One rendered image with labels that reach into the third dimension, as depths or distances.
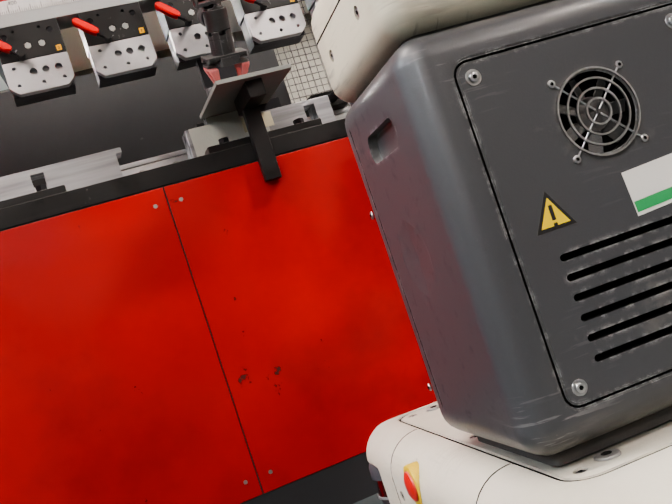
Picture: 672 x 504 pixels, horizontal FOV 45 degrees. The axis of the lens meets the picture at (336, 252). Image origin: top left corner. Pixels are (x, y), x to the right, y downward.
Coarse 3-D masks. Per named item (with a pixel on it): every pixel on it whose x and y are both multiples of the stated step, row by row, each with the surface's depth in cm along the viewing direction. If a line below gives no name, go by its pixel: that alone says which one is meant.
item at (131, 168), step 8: (336, 112) 239; (344, 112) 240; (176, 152) 224; (184, 152) 224; (144, 160) 221; (152, 160) 221; (160, 160) 222; (168, 160) 222; (176, 160) 223; (120, 168) 218; (128, 168) 219; (136, 168) 219; (144, 168) 220; (152, 168) 221
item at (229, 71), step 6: (198, 60) 203; (198, 66) 203; (216, 66) 204; (228, 66) 205; (234, 66) 206; (204, 72) 203; (222, 72) 205; (228, 72) 205; (234, 72) 206; (204, 78) 203; (222, 78) 204; (204, 84) 203; (210, 84) 203; (210, 90) 204
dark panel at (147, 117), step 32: (160, 64) 252; (256, 64) 262; (0, 96) 237; (64, 96) 242; (96, 96) 245; (128, 96) 248; (160, 96) 251; (192, 96) 254; (288, 96) 263; (0, 128) 236; (32, 128) 238; (64, 128) 241; (96, 128) 244; (128, 128) 247; (160, 128) 250; (192, 128) 252; (0, 160) 235; (32, 160) 237; (64, 160) 240; (128, 160) 245
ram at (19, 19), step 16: (0, 0) 188; (80, 0) 193; (96, 0) 195; (112, 0) 196; (128, 0) 197; (144, 0) 198; (0, 16) 187; (16, 16) 189; (32, 16) 190; (48, 16) 191; (64, 16) 192
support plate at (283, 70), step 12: (252, 72) 179; (264, 72) 179; (276, 72) 181; (216, 84) 176; (228, 84) 178; (240, 84) 181; (264, 84) 188; (276, 84) 191; (216, 96) 185; (228, 96) 188; (204, 108) 193; (216, 108) 195; (228, 108) 199
